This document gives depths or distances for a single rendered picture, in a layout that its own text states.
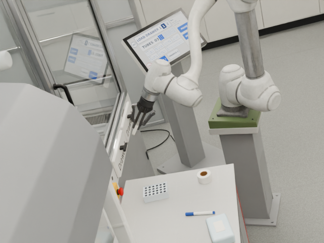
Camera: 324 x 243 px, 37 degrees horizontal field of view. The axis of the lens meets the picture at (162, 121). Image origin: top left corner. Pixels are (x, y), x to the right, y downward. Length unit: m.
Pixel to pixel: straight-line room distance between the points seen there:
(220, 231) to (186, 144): 1.61
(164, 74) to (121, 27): 1.81
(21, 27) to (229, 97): 1.31
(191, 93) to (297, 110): 2.07
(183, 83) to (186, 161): 1.53
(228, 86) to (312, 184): 1.11
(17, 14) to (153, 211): 1.12
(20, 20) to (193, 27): 0.90
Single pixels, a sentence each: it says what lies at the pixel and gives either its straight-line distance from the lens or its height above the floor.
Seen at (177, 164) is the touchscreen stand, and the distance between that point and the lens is 3.85.
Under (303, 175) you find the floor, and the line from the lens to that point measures 3.59.
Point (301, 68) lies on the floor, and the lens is 4.90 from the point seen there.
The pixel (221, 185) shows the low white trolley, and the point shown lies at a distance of 2.43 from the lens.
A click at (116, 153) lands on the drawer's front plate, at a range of 2.57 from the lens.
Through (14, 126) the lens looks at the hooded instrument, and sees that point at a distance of 1.40.
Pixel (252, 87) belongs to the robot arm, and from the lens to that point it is 2.57.
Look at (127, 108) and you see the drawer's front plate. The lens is 2.94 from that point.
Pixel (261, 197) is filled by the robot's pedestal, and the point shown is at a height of 0.20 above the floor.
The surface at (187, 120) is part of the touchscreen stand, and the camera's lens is 3.59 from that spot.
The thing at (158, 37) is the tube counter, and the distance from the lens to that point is 3.28.
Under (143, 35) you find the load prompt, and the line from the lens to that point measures 3.26.
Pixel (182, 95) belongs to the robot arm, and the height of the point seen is 1.21.
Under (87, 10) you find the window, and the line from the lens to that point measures 2.72.
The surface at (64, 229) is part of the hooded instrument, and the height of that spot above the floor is 1.52.
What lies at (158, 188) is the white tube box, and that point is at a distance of 2.46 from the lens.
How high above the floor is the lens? 2.31
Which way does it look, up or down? 31 degrees down
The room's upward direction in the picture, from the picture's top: 17 degrees counter-clockwise
